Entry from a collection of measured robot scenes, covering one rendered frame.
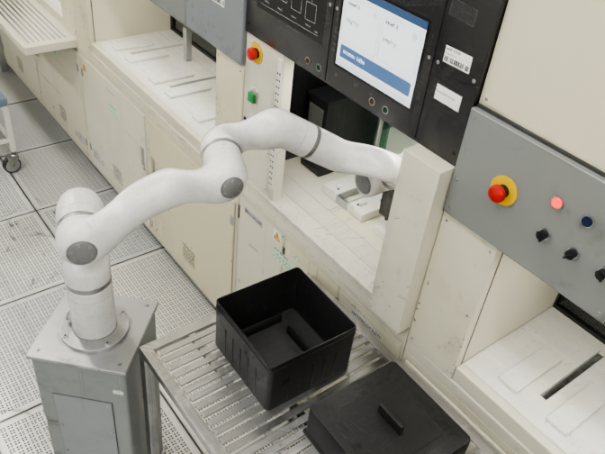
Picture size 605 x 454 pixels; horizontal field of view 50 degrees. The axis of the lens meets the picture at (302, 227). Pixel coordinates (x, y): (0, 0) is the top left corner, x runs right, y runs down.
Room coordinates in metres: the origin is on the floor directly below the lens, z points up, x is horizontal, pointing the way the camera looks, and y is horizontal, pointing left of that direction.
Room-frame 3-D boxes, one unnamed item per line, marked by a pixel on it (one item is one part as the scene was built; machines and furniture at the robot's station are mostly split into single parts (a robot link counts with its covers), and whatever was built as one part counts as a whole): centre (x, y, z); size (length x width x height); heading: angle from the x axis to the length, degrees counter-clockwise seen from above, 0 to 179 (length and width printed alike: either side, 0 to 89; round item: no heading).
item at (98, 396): (1.24, 0.55, 0.38); 0.28 x 0.28 x 0.76; 86
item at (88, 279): (1.28, 0.56, 1.07); 0.19 x 0.12 x 0.24; 20
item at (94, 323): (1.24, 0.55, 0.85); 0.19 x 0.19 x 0.18
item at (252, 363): (1.22, 0.02, 0.85); 0.28 x 0.28 x 0.17; 40
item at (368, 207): (1.89, -0.20, 0.89); 0.22 x 0.21 x 0.04; 131
